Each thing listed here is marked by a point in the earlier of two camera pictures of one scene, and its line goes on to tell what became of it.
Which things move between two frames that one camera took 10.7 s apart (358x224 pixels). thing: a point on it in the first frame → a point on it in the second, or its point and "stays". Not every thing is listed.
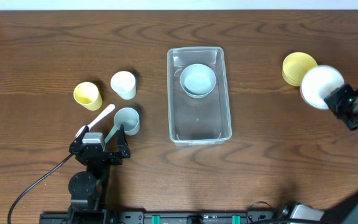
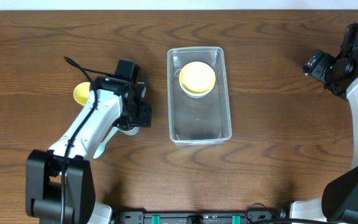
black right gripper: (339, 100) → (317, 66)
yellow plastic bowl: (295, 66) → (197, 77)
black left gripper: (105, 155) → (145, 114)
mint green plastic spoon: (111, 134) stays
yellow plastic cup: (87, 94) stays
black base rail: (163, 217) stays
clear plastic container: (198, 96) stays
